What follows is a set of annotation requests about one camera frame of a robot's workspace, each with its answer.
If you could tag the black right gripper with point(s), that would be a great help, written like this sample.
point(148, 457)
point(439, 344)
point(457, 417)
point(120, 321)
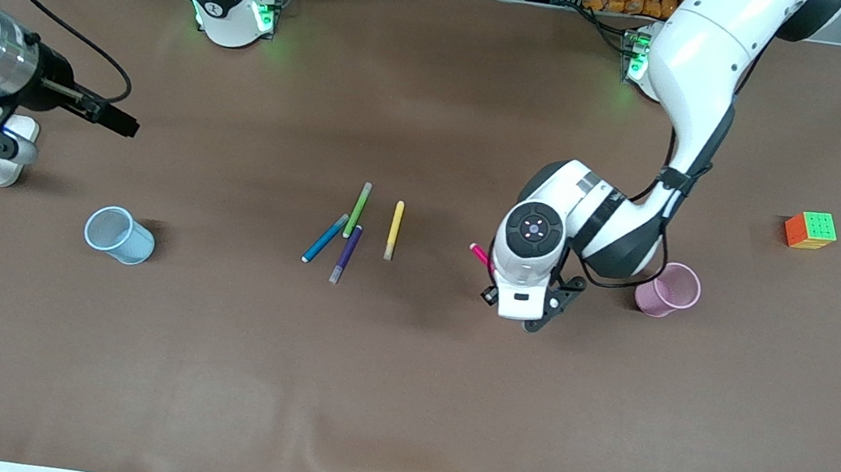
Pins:
point(51, 89)

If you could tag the pink marker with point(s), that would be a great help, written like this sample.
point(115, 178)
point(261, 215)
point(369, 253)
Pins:
point(480, 254)

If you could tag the yellow marker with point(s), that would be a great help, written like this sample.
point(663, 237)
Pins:
point(394, 230)

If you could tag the purple marker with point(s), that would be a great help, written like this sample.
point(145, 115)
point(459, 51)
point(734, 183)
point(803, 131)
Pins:
point(345, 254)

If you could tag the green marker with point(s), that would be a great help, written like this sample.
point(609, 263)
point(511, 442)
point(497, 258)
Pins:
point(357, 211)

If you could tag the blue marker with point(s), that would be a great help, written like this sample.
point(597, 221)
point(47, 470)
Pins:
point(325, 239)

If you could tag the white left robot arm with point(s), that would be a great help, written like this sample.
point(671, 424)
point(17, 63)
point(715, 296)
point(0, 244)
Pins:
point(700, 61)

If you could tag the brown table mat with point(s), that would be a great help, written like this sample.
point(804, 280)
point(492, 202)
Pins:
point(402, 365)

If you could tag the light blue mesh cup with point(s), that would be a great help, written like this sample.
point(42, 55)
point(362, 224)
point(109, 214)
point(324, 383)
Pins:
point(131, 245)

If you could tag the pink mesh cup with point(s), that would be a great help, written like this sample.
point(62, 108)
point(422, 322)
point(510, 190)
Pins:
point(671, 296)

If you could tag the colourful puzzle cube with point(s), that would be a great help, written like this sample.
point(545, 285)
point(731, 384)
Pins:
point(810, 231)

